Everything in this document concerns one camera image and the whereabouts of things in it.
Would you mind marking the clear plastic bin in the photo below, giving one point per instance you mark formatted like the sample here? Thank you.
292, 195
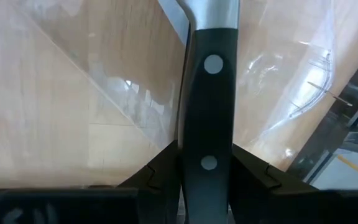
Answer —
135, 93

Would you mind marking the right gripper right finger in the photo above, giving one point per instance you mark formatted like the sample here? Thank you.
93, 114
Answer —
253, 186

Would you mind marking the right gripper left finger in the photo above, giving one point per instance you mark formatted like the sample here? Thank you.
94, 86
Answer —
160, 186

